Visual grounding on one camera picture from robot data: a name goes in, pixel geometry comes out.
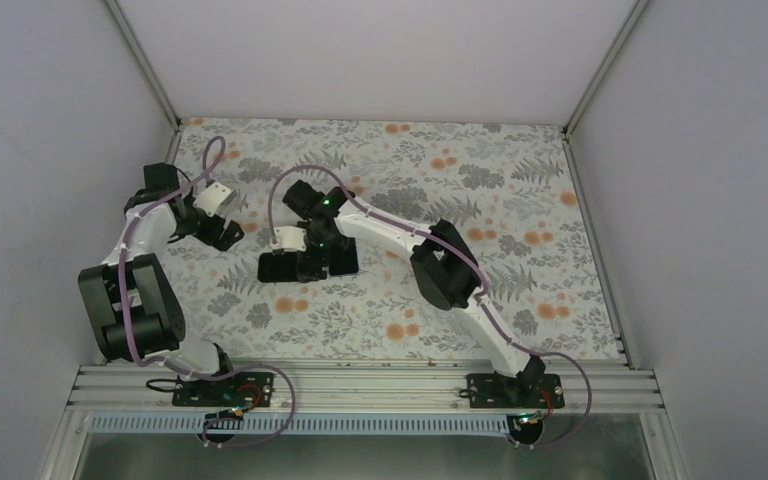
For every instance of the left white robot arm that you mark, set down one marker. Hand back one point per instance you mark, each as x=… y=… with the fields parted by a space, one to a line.
x=130 y=303

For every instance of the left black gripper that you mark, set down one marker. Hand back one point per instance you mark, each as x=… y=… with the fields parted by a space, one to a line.
x=225 y=240

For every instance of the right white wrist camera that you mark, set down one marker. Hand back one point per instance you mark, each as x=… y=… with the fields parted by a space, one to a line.
x=289 y=239

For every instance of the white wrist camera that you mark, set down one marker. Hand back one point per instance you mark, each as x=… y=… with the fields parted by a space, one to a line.
x=289 y=239
x=214 y=198

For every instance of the grey slotted cable duct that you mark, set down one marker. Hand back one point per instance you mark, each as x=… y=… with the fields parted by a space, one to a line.
x=303 y=424

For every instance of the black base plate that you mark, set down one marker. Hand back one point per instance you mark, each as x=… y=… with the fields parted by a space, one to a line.
x=494 y=391
x=244 y=390

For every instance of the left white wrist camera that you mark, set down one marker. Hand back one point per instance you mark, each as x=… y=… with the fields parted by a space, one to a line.
x=214 y=198

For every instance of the black phone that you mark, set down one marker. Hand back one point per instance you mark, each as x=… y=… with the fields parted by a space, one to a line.
x=291 y=267

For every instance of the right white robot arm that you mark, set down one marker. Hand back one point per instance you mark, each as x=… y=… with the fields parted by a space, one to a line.
x=447 y=277

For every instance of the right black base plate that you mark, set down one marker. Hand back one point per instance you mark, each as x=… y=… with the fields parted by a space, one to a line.
x=494 y=391

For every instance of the aluminium rail frame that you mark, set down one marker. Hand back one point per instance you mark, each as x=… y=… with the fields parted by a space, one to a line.
x=397 y=386

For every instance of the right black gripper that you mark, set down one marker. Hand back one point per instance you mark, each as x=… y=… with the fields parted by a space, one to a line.
x=313 y=272

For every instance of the floral patterned table mat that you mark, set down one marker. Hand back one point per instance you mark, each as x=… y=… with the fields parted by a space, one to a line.
x=506 y=188

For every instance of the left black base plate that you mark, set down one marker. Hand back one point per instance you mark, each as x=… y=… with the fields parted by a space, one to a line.
x=244 y=390

